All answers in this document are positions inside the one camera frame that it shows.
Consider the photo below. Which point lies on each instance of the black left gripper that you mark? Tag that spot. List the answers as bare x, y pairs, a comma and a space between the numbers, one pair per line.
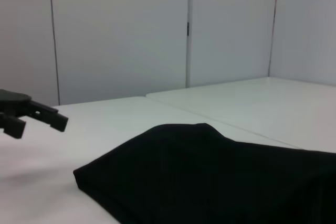
13, 102

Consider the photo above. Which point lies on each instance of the black shirt with FREE print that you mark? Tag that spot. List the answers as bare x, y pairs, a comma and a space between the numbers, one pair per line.
210, 176

